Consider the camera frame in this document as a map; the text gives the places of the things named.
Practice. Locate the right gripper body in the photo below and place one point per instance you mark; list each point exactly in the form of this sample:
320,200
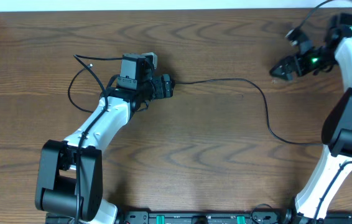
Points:
316,58

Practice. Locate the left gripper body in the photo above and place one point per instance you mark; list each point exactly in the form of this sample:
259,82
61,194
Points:
160,91

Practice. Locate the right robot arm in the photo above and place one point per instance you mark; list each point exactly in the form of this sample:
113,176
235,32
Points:
311,204

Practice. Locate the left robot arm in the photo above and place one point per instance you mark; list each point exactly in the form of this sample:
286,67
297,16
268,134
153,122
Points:
70,179

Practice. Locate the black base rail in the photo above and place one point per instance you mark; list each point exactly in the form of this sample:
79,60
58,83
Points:
262,214

